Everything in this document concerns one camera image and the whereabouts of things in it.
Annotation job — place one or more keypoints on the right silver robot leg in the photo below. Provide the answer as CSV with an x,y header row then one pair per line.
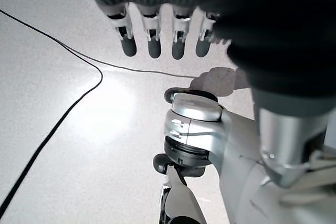
x,y
181,197

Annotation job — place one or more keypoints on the left silver robot leg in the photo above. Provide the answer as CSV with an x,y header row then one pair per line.
x,y
199,129

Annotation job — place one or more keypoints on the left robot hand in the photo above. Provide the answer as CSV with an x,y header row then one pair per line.
x,y
262,24

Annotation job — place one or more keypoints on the silver robot leg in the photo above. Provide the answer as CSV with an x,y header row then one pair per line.
x,y
199,129
181,197

